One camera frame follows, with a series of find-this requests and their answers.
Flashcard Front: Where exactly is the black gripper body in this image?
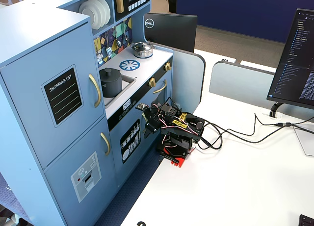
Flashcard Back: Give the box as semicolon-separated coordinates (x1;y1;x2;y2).
146;105;164;135

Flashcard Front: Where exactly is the gray pot lid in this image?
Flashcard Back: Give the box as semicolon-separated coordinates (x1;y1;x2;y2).
99;67;123;78

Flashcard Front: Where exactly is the red arm base clamp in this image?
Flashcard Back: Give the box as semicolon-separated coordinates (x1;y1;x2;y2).
158;147;196;169

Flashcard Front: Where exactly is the stainless steel pot lid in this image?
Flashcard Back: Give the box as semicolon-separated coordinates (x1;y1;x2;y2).
131;41;153;52

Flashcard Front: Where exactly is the blue oven door with window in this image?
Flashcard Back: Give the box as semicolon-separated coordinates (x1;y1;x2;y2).
143;70;173;119

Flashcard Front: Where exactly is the blue dishwasher door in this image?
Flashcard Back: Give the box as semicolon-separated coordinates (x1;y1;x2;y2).
109;98;160;185

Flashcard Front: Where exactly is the gray toy sink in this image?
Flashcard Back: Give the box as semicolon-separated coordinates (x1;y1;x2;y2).
103;75;137;108

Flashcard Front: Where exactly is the gray pot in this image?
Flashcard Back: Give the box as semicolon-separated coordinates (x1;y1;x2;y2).
99;73;123;99

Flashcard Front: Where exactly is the gray desk divider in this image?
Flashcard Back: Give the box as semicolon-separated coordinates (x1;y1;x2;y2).
209;60;277;109
171;49;207;114

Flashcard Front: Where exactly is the gray ice dispenser sticker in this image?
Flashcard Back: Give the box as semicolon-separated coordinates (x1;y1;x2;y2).
70;151;103;203

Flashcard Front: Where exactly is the metal slotted spatula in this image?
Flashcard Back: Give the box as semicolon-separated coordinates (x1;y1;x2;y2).
105;31;113;58

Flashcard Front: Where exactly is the metal skimmer spoon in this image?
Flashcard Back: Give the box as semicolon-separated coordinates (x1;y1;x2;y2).
96;36;104;65

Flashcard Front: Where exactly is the metal ladle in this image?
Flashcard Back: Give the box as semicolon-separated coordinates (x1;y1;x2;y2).
113;27;122;48

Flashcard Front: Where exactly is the small metal spoon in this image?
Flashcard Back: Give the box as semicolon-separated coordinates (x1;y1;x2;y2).
122;22;130;42

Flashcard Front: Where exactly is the black shopping list board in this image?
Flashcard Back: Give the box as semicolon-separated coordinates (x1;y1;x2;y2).
43;67;83;126

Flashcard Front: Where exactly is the black Dell monitor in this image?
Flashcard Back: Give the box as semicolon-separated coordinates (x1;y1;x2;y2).
143;12;199;53

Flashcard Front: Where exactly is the fridge door with ice dispenser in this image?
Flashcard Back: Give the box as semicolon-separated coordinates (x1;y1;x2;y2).
43;117;119;226

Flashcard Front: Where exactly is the black toy microwave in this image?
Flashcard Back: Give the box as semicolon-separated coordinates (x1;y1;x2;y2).
113;0;151;22

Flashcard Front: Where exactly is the white plate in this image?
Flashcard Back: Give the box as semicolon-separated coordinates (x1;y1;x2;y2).
92;0;112;25
78;0;105;30
85;0;108;28

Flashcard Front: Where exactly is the fridge door with shopping list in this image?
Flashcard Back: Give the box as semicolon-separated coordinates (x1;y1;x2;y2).
0;21;107;170

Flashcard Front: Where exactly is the black trash bin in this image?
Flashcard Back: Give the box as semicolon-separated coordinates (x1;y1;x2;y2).
166;0;178;14

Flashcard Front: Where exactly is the blue toy kitchen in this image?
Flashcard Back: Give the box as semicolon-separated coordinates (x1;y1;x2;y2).
0;0;174;226

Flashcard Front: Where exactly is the navy office partition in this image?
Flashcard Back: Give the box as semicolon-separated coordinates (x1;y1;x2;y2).
176;0;314;44

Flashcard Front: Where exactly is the monitor showing code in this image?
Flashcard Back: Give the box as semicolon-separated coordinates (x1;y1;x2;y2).
266;8;314;108

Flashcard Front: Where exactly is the silver stand plate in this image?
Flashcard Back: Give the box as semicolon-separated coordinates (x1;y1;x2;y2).
292;124;314;157

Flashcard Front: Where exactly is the black keyboard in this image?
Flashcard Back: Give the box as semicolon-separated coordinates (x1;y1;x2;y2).
298;214;314;226

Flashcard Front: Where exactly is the gold oven handle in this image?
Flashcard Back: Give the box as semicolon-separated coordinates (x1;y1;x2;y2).
153;79;168;94

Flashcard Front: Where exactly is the gold fridge door handle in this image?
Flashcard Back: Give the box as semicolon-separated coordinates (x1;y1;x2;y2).
88;73;102;108
100;132;111;156

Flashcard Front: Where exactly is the black cable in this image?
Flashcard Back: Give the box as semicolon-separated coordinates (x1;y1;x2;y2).
197;112;257;151
254;112;314;133

